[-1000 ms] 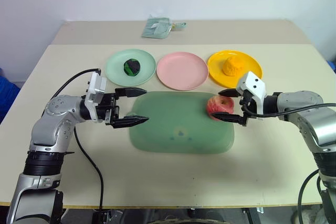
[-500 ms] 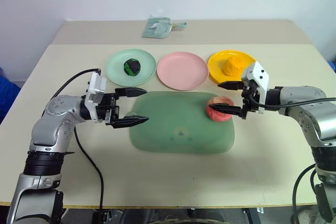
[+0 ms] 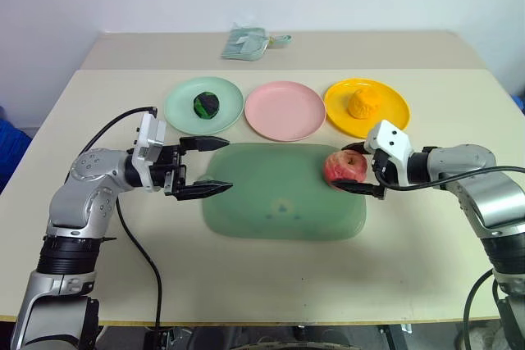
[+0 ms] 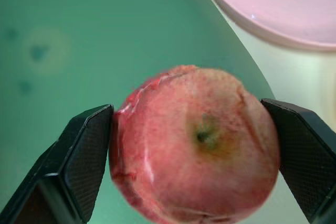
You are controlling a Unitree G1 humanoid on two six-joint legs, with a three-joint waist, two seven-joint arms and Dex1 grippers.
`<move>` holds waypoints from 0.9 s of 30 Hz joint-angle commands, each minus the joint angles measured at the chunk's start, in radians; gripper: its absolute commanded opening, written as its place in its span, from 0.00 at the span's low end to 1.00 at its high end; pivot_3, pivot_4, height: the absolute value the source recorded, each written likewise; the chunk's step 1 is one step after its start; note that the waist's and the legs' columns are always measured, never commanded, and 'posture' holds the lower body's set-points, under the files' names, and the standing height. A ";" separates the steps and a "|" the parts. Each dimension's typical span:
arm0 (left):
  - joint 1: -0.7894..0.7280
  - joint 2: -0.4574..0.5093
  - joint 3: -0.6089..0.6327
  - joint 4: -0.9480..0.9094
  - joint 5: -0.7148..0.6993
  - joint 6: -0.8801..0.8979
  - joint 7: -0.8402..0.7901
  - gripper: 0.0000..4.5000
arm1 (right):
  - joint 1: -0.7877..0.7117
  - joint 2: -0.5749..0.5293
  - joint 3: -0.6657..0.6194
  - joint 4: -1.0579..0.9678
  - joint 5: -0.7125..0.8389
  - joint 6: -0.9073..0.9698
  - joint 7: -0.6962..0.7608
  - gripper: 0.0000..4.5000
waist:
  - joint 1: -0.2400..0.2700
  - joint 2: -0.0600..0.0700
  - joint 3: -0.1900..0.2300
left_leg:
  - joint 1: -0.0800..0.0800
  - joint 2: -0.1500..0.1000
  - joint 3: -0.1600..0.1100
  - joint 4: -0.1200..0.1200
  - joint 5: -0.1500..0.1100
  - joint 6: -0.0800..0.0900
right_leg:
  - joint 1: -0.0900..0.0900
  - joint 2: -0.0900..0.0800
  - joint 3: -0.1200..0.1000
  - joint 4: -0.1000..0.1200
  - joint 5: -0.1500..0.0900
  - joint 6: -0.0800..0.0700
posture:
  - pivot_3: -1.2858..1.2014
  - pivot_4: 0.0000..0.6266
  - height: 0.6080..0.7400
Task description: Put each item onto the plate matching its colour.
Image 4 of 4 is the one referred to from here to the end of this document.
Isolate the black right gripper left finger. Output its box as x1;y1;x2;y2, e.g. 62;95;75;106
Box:
0;104;115;224

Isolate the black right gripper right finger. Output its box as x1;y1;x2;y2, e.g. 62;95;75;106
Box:
260;98;336;224

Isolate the red apple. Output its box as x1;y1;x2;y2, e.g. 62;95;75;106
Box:
109;64;281;224

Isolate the green plate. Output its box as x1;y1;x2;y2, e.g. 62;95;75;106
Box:
0;0;276;224

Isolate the pink plate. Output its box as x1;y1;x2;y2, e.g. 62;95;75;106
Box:
201;0;336;52

